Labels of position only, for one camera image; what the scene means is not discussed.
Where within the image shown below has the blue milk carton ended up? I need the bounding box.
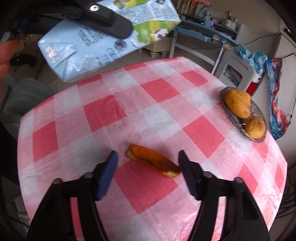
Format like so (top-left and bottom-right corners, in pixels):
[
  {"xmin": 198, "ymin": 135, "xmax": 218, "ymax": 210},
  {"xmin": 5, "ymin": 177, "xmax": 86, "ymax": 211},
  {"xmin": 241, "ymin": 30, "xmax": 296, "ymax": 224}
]
[{"xmin": 38, "ymin": 1, "xmax": 181, "ymax": 82}]

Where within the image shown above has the person's left hand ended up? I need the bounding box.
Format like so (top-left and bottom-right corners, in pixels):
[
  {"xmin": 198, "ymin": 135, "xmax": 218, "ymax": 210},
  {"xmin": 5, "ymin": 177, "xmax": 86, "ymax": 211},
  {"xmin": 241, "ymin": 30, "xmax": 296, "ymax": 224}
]
[{"xmin": 0, "ymin": 37, "xmax": 21, "ymax": 79}]

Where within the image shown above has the pink checkered tablecloth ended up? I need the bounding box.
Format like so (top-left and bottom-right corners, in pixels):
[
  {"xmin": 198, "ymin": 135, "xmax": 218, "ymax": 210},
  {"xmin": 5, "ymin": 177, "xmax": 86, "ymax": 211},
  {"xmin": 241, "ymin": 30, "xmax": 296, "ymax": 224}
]
[{"xmin": 18, "ymin": 57, "xmax": 287, "ymax": 240}]

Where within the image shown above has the right yellow mango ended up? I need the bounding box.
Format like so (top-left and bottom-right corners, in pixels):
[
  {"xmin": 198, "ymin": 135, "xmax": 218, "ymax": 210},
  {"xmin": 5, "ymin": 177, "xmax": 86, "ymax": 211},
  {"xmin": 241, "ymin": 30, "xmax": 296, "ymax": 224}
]
[{"xmin": 244, "ymin": 116, "xmax": 266, "ymax": 139}]

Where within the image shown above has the yellow mango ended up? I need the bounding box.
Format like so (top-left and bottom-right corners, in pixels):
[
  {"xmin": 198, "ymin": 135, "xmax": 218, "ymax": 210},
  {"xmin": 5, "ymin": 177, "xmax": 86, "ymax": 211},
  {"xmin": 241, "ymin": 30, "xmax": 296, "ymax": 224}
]
[
  {"xmin": 224, "ymin": 89, "xmax": 251, "ymax": 119},
  {"xmin": 244, "ymin": 116, "xmax": 266, "ymax": 139}
]

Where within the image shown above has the row of books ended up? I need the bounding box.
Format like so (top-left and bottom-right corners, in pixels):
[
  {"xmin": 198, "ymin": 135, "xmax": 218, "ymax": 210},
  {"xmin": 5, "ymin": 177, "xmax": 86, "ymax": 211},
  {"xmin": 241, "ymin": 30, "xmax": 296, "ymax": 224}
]
[{"xmin": 177, "ymin": 0, "xmax": 213, "ymax": 18}]

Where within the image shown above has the left yellow mango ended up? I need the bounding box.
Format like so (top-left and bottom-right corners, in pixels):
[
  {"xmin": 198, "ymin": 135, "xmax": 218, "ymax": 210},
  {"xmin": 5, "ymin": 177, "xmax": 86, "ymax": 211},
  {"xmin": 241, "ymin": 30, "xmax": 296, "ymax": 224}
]
[{"xmin": 224, "ymin": 89, "xmax": 251, "ymax": 119}]

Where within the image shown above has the dark wicker fruit basket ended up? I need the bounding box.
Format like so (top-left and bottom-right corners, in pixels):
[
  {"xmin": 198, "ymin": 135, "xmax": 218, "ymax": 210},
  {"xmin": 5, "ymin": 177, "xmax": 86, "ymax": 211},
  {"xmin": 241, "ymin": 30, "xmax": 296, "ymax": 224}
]
[{"xmin": 220, "ymin": 87, "xmax": 267, "ymax": 143}]

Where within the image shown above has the colourful hanging bag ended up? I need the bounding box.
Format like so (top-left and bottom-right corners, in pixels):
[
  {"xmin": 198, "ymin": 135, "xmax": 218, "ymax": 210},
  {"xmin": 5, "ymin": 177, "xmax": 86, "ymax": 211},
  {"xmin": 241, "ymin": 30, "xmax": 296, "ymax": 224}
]
[{"xmin": 266, "ymin": 58, "xmax": 291, "ymax": 140}]

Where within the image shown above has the blue study desk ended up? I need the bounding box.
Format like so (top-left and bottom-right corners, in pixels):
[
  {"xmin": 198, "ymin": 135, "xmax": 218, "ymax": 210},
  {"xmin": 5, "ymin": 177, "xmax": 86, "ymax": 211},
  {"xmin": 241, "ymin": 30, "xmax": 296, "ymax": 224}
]
[{"xmin": 169, "ymin": 15, "xmax": 245, "ymax": 74}]

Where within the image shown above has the white plastic stool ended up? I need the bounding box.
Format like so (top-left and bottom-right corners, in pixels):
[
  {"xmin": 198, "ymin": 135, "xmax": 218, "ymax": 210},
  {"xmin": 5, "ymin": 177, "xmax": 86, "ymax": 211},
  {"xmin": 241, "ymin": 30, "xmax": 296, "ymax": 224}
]
[{"xmin": 214, "ymin": 50, "xmax": 261, "ymax": 91}]

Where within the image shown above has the light blue crumpled cloth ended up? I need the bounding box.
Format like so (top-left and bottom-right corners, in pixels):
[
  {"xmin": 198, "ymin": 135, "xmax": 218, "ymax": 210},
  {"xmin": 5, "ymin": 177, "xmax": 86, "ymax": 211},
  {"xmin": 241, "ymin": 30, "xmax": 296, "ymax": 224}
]
[{"xmin": 234, "ymin": 44, "xmax": 268, "ymax": 75}]

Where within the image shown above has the white wall cabinet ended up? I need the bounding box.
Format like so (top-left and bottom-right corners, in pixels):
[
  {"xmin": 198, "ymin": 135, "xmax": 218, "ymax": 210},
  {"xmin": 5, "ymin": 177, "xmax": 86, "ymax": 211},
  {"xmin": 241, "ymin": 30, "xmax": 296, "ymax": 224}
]
[{"xmin": 252, "ymin": 29, "xmax": 295, "ymax": 163}]

